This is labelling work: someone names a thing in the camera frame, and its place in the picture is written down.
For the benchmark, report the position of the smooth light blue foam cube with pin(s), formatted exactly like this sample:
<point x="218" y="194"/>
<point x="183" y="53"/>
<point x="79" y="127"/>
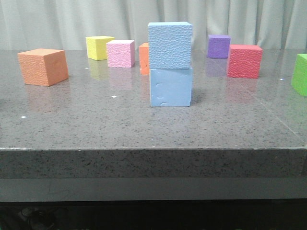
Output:
<point x="170" y="87"/>

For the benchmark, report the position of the textured light blue foam cube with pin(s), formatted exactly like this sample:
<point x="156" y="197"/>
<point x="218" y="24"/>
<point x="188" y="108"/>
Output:
<point x="170" y="45"/>

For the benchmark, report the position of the small orange foam cube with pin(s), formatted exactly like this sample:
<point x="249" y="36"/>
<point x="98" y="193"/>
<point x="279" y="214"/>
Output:
<point x="144" y="58"/>

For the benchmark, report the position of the pink foam cube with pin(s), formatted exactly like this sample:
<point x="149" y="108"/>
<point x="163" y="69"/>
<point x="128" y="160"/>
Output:
<point x="120" y="53"/>

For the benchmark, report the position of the yellow foam cube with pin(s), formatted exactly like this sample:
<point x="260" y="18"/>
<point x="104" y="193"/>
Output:
<point x="96" y="47"/>

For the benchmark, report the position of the purple foam cube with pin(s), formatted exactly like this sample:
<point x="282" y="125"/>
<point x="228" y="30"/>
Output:
<point x="218" y="46"/>

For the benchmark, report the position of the right red foam cube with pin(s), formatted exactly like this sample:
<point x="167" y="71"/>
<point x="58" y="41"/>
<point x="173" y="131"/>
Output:
<point x="244" y="61"/>

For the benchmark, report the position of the large orange foam cube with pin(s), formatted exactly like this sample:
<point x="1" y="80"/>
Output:
<point x="43" y="67"/>

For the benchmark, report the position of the green foam cube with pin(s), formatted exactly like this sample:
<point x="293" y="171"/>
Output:
<point x="299" y="78"/>

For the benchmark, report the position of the grey curtain backdrop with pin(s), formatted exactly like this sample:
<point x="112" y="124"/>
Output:
<point x="65" y="24"/>

